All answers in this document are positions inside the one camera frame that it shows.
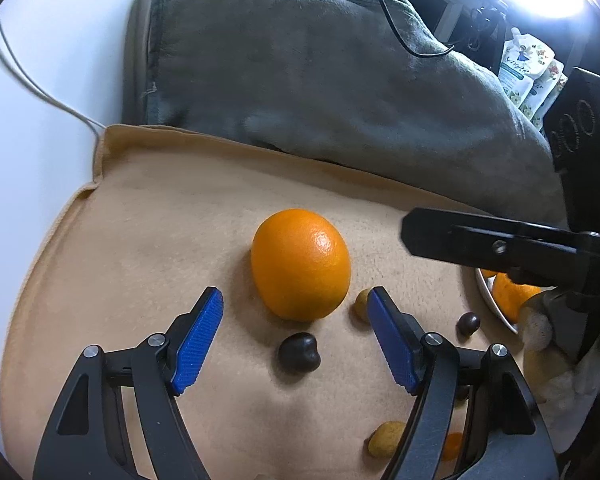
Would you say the yellow green small fruit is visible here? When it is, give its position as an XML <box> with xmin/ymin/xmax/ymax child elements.
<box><xmin>366</xmin><ymin>420</ymin><xmax>405</xmax><ymax>460</ymax></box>

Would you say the grey plush blanket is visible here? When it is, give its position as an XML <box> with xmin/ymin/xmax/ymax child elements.
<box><xmin>122</xmin><ymin>0</ymin><xmax>566</xmax><ymax>226</ymax></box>

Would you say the right hand in white glove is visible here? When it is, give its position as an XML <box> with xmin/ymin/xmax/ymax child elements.
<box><xmin>517</xmin><ymin>295</ymin><xmax>600</xmax><ymax>453</ymax></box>

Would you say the white cable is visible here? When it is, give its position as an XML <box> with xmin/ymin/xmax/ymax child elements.
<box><xmin>0</xmin><ymin>8</ymin><xmax>107</xmax><ymax>139</ymax></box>

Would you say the dark purple grape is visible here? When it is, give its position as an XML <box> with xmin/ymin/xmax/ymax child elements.
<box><xmin>456</xmin><ymin>311</ymin><xmax>481</xmax><ymax>338</ymax></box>
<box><xmin>277</xmin><ymin>332</ymin><xmax>322</xmax><ymax>374</ymax></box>

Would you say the smooth orange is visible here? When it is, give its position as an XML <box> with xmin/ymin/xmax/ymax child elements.
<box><xmin>250</xmin><ymin>209</ymin><xmax>351</xmax><ymax>323</ymax></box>

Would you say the white floral plate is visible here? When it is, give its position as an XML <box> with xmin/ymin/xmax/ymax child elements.
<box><xmin>475</xmin><ymin>269</ymin><xmax>518</xmax><ymax>335</ymax></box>

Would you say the beige fleece mat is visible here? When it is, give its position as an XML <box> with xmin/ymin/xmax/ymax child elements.
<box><xmin>0</xmin><ymin>126</ymin><xmax>521</xmax><ymax>479</ymax></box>

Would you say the black cable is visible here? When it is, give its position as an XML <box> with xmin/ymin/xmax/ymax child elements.
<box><xmin>354</xmin><ymin>0</ymin><xmax>455</xmax><ymax>59</ymax></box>

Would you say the green olive fruit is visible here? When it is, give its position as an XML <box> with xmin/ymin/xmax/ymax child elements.
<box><xmin>352</xmin><ymin>288</ymin><xmax>370</xmax><ymax>324</ymax></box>

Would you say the floral refill pouch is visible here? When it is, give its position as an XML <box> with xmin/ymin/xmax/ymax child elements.
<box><xmin>519</xmin><ymin>60</ymin><xmax>564</xmax><ymax>119</ymax></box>
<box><xmin>498</xmin><ymin>27</ymin><xmax>555</xmax><ymax>106</ymax></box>

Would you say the speckled large orange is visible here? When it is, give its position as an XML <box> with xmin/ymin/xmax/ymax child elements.
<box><xmin>480</xmin><ymin>269</ymin><xmax>543</xmax><ymax>324</ymax></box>

